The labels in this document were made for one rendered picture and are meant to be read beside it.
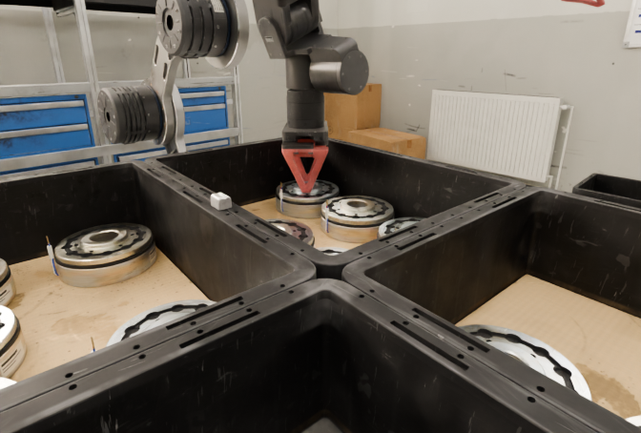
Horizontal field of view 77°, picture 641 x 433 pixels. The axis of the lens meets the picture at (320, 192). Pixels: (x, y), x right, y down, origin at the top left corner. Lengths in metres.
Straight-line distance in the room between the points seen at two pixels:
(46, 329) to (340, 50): 0.43
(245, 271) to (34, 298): 0.25
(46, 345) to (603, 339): 0.48
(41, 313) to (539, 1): 3.39
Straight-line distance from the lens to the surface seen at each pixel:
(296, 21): 0.57
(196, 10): 0.98
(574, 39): 3.41
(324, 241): 0.54
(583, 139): 3.41
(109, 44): 3.32
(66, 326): 0.45
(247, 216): 0.36
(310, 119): 0.60
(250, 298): 0.25
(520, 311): 0.45
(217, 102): 2.68
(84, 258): 0.50
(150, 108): 1.40
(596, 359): 0.42
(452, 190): 0.54
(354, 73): 0.55
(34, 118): 2.36
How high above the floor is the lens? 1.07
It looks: 19 degrees down
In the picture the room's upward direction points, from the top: straight up
